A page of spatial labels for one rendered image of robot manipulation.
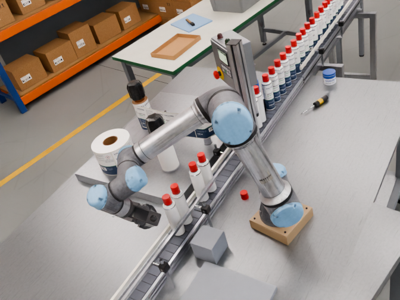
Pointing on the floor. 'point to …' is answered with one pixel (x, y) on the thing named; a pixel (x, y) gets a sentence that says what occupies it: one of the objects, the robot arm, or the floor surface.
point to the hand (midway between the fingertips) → (158, 221)
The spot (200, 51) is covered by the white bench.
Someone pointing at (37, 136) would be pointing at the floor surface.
